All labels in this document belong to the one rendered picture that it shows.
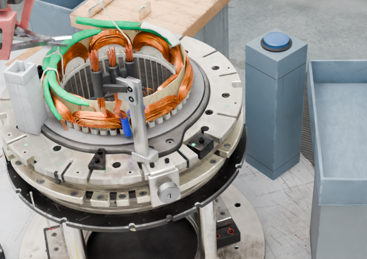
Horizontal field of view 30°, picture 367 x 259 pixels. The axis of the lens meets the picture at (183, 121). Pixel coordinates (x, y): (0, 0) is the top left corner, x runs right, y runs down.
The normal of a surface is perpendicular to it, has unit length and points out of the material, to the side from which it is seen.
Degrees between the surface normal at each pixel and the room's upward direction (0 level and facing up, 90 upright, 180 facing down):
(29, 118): 90
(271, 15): 0
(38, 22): 90
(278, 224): 0
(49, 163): 0
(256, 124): 90
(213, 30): 90
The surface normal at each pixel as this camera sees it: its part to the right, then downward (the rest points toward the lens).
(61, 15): -0.51, 0.56
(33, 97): 0.92, 0.21
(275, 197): -0.06, -0.77
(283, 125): 0.66, 0.44
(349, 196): -0.08, 0.63
